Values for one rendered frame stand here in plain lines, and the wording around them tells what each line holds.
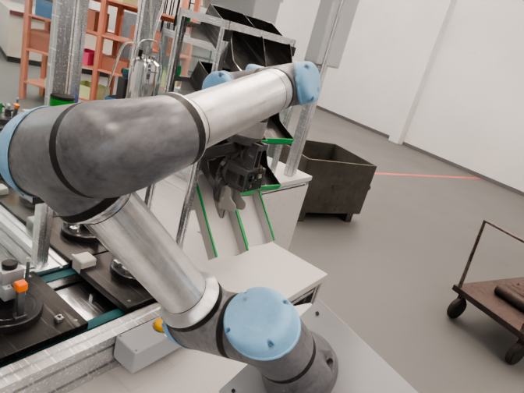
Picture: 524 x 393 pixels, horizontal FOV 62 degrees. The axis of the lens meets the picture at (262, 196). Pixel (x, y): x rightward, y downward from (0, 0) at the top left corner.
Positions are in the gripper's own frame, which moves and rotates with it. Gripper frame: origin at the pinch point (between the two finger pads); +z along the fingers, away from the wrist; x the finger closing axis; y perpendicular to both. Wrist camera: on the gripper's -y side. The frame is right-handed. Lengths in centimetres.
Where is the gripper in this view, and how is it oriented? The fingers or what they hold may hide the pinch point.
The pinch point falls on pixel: (220, 211)
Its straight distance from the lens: 107.0
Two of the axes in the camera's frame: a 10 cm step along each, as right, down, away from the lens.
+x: 5.8, -1.4, 8.0
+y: 7.7, 4.0, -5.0
